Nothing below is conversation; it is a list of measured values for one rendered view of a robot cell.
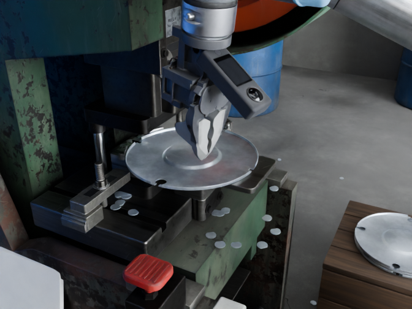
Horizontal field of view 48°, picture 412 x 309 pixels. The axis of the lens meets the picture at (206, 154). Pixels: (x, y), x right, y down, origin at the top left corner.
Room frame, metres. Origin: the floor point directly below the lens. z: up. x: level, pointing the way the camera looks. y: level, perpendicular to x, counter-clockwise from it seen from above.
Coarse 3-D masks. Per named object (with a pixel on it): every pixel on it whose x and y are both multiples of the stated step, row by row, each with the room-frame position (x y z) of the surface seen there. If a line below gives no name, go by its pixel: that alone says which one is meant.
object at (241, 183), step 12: (264, 168) 0.84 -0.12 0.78; (240, 180) 0.79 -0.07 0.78; (252, 180) 0.79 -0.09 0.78; (180, 192) 0.85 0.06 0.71; (192, 192) 0.84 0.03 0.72; (204, 192) 0.83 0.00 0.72; (216, 192) 0.88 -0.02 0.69; (252, 192) 0.76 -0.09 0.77; (204, 204) 0.83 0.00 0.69; (216, 204) 0.88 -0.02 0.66; (204, 216) 0.83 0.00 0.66
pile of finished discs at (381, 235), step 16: (368, 224) 1.20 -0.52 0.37; (384, 224) 1.20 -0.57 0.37; (400, 224) 1.20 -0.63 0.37; (368, 240) 1.12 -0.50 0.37; (384, 240) 1.11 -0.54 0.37; (400, 240) 1.11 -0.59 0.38; (368, 256) 1.05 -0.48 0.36; (384, 256) 1.04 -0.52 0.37; (400, 256) 1.04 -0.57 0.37; (400, 272) 0.98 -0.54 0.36
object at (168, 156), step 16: (160, 144) 0.95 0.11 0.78; (176, 144) 0.93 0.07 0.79; (224, 144) 0.95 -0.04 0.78; (240, 144) 0.95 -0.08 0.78; (128, 160) 0.87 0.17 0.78; (144, 160) 0.87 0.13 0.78; (160, 160) 0.87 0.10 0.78; (176, 160) 0.86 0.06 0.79; (192, 160) 0.86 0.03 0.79; (208, 160) 0.86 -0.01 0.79; (224, 160) 0.87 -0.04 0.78; (240, 160) 0.87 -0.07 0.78; (256, 160) 0.87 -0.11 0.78; (144, 176) 0.80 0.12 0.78; (160, 176) 0.80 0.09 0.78; (176, 176) 0.80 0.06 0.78; (192, 176) 0.80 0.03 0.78; (208, 176) 0.80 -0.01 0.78; (224, 176) 0.80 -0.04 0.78; (240, 176) 0.80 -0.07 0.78
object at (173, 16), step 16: (176, 0) 0.93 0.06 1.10; (176, 16) 0.93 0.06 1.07; (176, 48) 0.92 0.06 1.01; (112, 80) 0.89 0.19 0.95; (128, 80) 0.87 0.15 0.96; (144, 80) 0.85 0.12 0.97; (160, 80) 0.87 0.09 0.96; (112, 96) 0.89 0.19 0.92; (128, 96) 0.87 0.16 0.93; (144, 96) 0.86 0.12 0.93; (160, 96) 0.87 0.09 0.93; (144, 112) 0.86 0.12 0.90; (160, 112) 0.86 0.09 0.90; (176, 112) 0.86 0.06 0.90
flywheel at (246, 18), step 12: (240, 0) 1.24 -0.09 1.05; (252, 0) 1.21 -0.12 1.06; (264, 0) 1.17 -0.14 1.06; (240, 12) 1.20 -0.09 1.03; (252, 12) 1.19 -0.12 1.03; (264, 12) 1.17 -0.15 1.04; (276, 12) 1.16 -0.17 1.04; (288, 12) 1.16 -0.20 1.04; (240, 24) 1.20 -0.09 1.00; (252, 24) 1.19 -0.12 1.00; (264, 24) 1.17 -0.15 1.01
